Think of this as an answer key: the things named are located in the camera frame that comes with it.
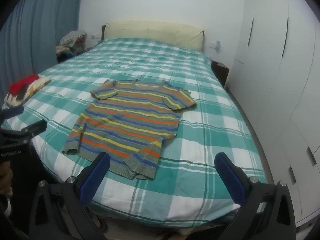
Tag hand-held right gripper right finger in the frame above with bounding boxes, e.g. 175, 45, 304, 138
214, 152, 297, 240

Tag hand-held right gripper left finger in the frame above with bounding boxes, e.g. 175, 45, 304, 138
29, 152, 111, 240

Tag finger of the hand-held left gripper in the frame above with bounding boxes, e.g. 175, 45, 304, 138
0, 105, 24, 121
0, 119, 48, 140

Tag striped knit sweater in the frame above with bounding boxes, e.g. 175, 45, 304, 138
62, 79, 197, 180

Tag folded red and patterned clothes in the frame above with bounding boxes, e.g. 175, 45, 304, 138
4, 74, 52, 106

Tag pile of loose clothes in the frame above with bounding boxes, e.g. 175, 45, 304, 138
55, 29, 88, 63

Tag person's leg in black pants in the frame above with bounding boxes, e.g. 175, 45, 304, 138
10, 140, 67, 188

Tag green checked bed sheet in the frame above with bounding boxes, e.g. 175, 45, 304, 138
2, 38, 268, 221

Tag blue-grey curtain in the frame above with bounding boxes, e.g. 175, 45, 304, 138
0, 0, 83, 103

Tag dark wooden nightstand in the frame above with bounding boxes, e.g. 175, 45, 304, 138
211, 61, 230, 87

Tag white wardrobe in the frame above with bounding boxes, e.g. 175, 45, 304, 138
226, 0, 320, 228

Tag cream padded headboard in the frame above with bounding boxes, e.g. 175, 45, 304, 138
102, 21, 205, 52

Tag wall socket with blue sticker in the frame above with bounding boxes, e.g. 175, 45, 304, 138
209, 40, 223, 53

